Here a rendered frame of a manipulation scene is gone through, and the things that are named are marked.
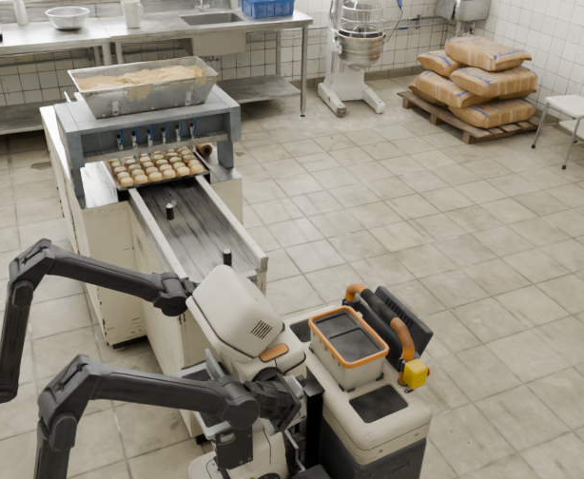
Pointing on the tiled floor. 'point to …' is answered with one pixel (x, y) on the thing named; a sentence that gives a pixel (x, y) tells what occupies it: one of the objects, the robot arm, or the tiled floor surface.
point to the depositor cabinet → (119, 229)
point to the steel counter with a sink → (24, 116)
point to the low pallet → (465, 122)
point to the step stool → (578, 107)
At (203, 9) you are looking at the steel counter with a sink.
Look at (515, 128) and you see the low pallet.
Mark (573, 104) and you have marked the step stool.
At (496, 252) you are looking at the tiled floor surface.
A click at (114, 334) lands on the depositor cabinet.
